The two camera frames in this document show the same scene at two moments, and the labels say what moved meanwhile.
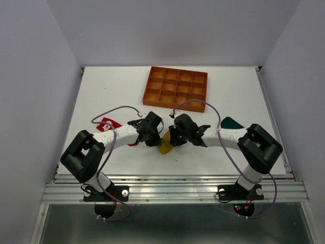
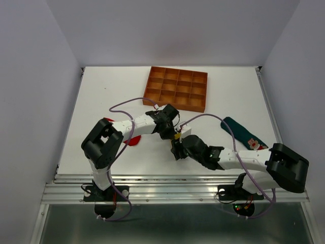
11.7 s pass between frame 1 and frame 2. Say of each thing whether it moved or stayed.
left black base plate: stayed
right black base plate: stayed
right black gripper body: moved
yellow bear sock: moved
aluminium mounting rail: stayed
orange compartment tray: stayed
